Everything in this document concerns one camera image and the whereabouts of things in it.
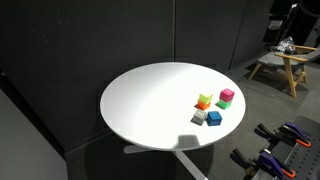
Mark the gray block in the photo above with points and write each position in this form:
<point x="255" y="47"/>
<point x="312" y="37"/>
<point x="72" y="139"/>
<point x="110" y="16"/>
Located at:
<point x="199" y="117"/>

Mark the yellow-green block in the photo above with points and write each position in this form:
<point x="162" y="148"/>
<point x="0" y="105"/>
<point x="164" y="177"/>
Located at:
<point x="205" y="98"/>

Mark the orange block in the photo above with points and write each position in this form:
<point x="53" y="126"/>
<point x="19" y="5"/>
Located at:
<point x="202" y="106"/>

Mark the blue block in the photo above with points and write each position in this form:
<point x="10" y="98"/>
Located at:
<point x="213" y="118"/>

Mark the green block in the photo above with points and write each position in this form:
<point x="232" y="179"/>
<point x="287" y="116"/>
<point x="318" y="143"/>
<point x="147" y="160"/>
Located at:
<point x="223" y="104"/>

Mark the pink block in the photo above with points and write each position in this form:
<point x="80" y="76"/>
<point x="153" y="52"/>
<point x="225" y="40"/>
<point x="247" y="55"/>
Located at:
<point x="226" y="95"/>

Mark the round white table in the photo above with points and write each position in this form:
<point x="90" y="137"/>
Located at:
<point x="151" y="107"/>

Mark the purple clamp lower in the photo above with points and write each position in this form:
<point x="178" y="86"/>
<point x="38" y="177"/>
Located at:
<point x="265" y="162"/>

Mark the purple clamp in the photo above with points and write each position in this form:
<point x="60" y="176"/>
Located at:
<point x="288" y="133"/>
<point x="265" y="162"/>

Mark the plastic bag on chair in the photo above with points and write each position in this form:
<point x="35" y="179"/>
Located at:
<point x="285" y="46"/>

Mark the purple clamp upper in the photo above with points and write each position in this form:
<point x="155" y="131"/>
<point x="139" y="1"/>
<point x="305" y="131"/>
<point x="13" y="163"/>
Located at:
<point x="288" y="133"/>

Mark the wooden armchair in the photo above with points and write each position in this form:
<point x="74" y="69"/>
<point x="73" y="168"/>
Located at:
<point x="291" y="67"/>

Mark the black perforated board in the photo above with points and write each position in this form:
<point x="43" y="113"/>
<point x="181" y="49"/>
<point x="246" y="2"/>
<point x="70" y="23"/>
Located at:
<point x="305" y="161"/>

